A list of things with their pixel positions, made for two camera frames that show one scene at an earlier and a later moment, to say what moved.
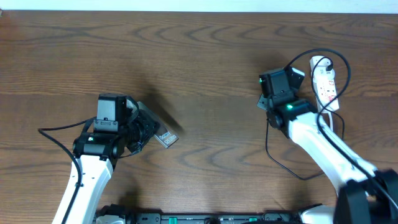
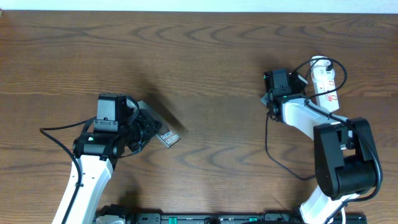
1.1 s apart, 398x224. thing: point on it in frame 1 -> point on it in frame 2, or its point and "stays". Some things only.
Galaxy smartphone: (166, 137) stays
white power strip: (324, 76) stays
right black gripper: (262, 102) -> (265, 99)
